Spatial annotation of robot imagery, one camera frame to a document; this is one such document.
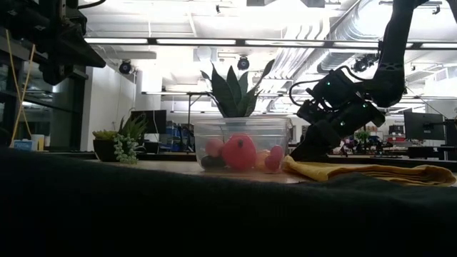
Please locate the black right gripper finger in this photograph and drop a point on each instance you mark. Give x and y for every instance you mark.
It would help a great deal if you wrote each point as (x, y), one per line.
(316, 142)

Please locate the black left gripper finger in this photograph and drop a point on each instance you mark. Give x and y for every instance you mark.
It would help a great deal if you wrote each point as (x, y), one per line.
(85, 53)

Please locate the orange toy fruit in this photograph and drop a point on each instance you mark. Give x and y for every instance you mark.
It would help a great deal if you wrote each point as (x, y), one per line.
(260, 160)

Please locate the red toy bell pepper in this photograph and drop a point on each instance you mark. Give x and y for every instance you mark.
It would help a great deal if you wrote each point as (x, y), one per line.
(238, 152)

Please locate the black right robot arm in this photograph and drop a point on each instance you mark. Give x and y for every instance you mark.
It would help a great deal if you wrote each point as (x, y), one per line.
(392, 53)

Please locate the clear plastic tupperware container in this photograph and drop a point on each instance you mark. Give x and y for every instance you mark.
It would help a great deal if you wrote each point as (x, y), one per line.
(278, 132)

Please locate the white LED light strip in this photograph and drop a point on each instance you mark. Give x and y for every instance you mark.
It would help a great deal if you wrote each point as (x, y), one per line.
(439, 45)
(355, 44)
(116, 40)
(195, 41)
(283, 43)

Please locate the black ceiling spotlight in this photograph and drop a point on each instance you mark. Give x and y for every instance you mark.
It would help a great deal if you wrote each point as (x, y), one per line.
(360, 64)
(125, 66)
(243, 63)

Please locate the black computer monitor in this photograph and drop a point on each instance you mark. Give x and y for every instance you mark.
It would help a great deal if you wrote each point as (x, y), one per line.
(148, 121)
(423, 125)

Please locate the yellow folded cloth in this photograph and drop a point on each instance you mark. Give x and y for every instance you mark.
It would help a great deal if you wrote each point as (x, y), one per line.
(392, 175)

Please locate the succulent plant in dark pot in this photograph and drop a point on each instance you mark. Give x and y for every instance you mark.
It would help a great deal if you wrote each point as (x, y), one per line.
(125, 141)

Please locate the snake plant in white pot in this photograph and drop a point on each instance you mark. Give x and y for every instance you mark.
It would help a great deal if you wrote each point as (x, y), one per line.
(232, 96)

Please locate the yellow and white cup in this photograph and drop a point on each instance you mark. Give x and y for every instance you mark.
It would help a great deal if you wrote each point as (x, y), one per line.
(40, 141)

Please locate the blue box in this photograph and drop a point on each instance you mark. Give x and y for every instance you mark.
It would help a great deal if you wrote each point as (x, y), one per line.
(23, 144)

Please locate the black folded cloth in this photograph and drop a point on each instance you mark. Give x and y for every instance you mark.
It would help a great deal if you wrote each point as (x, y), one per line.
(214, 214)

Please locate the silver ventilation duct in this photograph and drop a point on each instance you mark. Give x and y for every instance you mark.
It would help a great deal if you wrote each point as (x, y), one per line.
(335, 32)

